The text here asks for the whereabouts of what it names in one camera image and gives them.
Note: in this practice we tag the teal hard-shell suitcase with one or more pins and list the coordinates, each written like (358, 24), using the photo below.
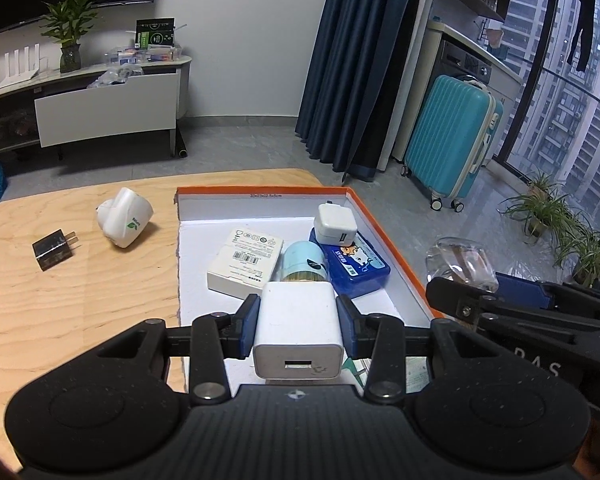
(453, 132)

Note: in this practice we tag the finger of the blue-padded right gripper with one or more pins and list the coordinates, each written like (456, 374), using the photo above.
(350, 323)

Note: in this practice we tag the toothpick jar teal lid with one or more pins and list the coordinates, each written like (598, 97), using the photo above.
(303, 261)

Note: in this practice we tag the black das left gripper right finger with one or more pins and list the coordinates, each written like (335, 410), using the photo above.
(553, 326)

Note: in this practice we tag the green white carton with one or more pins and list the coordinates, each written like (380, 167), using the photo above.
(357, 372)

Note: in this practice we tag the dark blue curtain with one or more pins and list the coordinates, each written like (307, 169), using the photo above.
(354, 77)

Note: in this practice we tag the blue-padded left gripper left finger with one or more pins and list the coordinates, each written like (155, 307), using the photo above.
(245, 321)

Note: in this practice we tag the small white folding-plug charger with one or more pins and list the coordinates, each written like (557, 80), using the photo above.
(334, 225)

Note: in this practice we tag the potted bamboo in dark vase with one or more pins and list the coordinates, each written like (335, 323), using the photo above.
(67, 21)

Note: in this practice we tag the white USB charger block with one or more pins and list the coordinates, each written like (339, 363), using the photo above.
(298, 335)

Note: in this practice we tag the washing machine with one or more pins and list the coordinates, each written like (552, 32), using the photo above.
(458, 62)

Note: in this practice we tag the spider plant on floor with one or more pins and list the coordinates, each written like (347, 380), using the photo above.
(543, 209)

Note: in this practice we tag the white four-antenna router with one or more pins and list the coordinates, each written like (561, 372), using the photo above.
(21, 66)

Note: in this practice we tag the white plug-in device leaf logo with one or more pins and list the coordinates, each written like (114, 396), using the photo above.
(123, 218)

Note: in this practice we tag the white flat product box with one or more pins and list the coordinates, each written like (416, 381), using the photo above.
(244, 264)

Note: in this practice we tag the clear plastic case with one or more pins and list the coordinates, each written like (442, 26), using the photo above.
(462, 261)

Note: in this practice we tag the orange-rimmed white box lid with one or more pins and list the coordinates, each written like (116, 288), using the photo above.
(210, 216)

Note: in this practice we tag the white TV cabinet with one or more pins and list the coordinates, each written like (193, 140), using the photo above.
(55, 108)

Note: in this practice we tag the black green display card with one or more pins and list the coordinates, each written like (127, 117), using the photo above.
(154, 32)

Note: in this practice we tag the black USB charger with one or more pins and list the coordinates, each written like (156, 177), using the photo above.
(54, 248)

